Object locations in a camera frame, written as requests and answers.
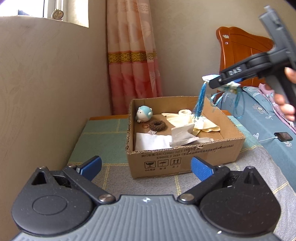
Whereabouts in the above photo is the beige grey cloth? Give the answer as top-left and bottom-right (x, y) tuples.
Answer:
(170, 123), (214, 147)

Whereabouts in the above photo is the blue tassel string charm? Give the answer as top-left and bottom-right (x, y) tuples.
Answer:
(193, 74), (245, 123)

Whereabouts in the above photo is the white paper tissue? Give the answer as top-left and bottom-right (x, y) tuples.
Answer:
(134, 133), (172, 151)

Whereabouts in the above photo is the brown braided hair scrunchie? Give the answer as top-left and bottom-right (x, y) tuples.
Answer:
(149, 120), (167, 132)

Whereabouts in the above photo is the person's right hand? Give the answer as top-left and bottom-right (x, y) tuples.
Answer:
(274, 67), (296, 121)

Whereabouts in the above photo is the pink floral quilt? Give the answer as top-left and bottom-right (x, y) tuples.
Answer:
(259, 83), (295, 133)

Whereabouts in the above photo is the orange wooden headboard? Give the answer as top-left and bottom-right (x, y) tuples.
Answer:
(212, 26), (275, 103)

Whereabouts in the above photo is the blue floral pillow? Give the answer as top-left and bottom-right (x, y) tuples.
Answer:
(218, 86), (295, 189)

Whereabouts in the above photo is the green grey checked mat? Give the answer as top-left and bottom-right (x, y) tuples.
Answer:
(69, 116), (295, 240)

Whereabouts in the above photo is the cream yellow cloth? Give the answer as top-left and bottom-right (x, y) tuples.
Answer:
(162, 113), (221, 135)

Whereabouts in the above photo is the open cardboard box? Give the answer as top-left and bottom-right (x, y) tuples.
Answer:
(126, 96), (245, 179)

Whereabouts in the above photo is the black smartphone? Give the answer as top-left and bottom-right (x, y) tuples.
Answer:
(274, 132), (293, 142)

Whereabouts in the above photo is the round blue white plush toy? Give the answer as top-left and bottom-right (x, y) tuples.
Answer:
(135, 105), (153, 123)

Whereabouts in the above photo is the pink patterned curtain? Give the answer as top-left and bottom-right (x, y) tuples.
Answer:
(107, 0), (163, 114)

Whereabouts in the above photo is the small round clock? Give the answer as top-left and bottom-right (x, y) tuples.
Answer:
(51, 9), (64, 21)

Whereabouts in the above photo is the window with frame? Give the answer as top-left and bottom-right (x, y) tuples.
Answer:
(1, 0), (89, 28)

